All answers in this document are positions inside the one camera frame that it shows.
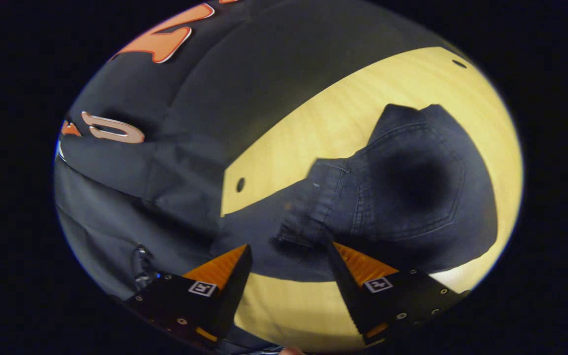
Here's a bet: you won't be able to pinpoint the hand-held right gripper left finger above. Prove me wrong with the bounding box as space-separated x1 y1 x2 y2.
123 243 253 344

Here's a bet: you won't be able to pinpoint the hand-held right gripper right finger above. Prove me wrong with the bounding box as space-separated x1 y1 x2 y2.
326 241 470 346

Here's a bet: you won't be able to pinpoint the black jeans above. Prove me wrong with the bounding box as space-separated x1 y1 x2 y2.
210 104 499 284

